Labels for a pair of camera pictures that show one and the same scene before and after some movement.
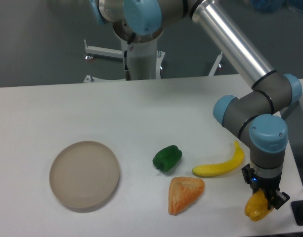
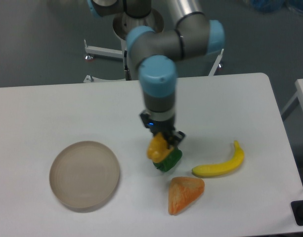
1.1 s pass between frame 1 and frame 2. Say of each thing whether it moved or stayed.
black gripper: moved
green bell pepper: stayed
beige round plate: stayed
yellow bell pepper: moved
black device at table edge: stayed
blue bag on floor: stayed
